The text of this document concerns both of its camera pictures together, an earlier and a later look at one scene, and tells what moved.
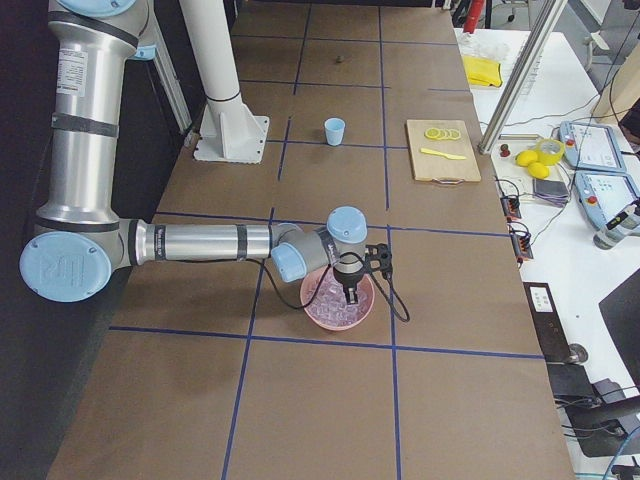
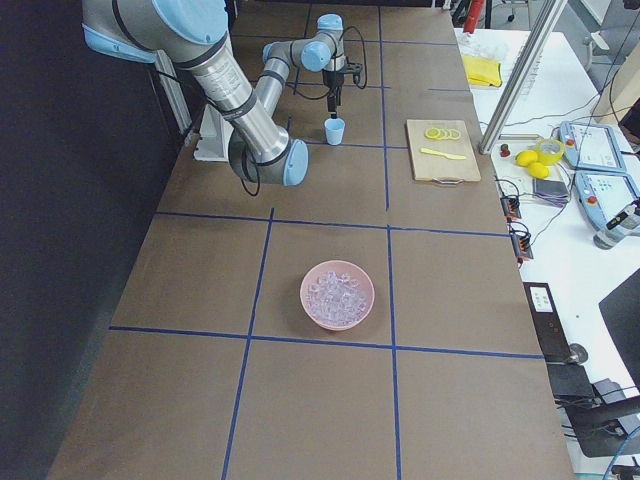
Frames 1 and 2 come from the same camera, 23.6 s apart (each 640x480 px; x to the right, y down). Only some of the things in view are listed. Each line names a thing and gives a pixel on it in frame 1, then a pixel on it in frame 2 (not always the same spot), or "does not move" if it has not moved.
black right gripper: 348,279 -> 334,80
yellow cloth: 482,72 does not move
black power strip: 511,206 does not move
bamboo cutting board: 437,168 does not move
